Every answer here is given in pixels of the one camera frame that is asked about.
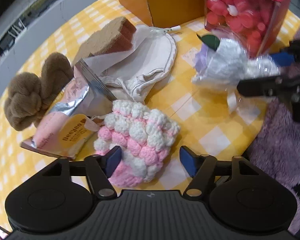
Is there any brown knotted plush toy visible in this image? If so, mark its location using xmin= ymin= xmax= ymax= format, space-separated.
xmin=4 ymin=53 xmax=74 ymax=131

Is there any pink white crochet bag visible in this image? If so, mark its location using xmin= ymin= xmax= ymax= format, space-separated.
xmin=94 ymin=100 xmax=180 ymax=188

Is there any white plastic bundle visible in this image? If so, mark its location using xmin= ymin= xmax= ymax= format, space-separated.
xmin=192 ymin=34 xmax=280 ymax=113

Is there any yellow checkered tablecloth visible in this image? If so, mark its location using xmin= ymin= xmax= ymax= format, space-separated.
xmin=0 ymin=0 xmax=266 ymax=229

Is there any pink snack packet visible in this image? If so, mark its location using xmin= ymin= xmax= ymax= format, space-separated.
xmin=20 ymin=60 xmax=116 ymax=159

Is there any red box with pink balls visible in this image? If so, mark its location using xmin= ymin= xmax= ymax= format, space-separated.
xmin=205 ymin=0 xmax=290 ymax=57

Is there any white tv console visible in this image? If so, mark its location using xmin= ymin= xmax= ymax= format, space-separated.
xmin=0 ymin=0 xmax=97 ymax=82

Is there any brown bear-shaped sponge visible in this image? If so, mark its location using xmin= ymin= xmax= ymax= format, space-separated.
xmin=72 ymin=16 xmax=136 ymax=65

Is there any purple fluffy rug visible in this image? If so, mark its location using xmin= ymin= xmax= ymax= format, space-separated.
xmin=247 ymin=16 xmax=300 ymax=235

